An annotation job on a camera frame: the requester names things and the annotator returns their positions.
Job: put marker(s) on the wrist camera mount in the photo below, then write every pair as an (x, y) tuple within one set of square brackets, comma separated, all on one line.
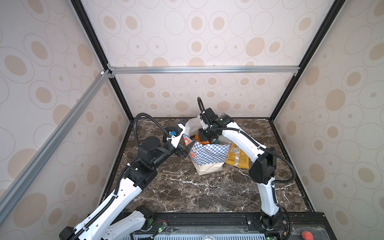
[(174, 133), (208, 118)]

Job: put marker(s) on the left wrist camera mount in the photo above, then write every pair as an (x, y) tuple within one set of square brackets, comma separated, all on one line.
[(174, 133)]

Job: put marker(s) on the aluminium rail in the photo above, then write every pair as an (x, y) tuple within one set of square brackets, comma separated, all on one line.
[(202, 70), (34, 167)]

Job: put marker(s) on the orange snack packet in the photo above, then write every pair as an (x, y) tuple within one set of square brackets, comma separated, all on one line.
[(197, 137)]

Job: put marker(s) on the black corner frame post right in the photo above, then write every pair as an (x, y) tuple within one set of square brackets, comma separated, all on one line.
[(313, 47)]

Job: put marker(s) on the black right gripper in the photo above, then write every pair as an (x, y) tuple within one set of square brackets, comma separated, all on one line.
[(204, 135)]

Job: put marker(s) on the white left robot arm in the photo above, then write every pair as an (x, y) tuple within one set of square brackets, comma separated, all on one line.
[(151, 153)]

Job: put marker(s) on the blue checkered paper bag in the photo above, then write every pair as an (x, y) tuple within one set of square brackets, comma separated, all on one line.
[(208, 158)]

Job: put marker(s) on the aluminium rail left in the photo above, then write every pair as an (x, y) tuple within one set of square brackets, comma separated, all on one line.
[(34, 167)]

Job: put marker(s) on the black corner frame post left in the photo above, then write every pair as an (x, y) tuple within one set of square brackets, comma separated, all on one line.
[(96, 44)]

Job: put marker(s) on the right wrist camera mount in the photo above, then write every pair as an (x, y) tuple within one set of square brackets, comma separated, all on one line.
[(208, 118)]

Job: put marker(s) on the yellow snack packet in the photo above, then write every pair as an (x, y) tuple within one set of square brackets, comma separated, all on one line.
[(237, 157)]

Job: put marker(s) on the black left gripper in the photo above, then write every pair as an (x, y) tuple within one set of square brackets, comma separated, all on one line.
[(180, 150)]

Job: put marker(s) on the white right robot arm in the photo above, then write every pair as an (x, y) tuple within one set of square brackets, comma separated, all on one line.
[(263, 169)]

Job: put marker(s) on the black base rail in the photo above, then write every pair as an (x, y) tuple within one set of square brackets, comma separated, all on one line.
[(242, 226)]

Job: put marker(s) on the black corner frame post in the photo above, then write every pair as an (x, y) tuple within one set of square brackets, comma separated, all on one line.
[(96, 44), (313, 47)]

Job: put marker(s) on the aluminium rail back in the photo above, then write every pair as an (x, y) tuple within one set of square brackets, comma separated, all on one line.
[(202, 70)]

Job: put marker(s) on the red emergency button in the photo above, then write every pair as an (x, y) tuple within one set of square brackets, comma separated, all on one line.
[(306, 235)]

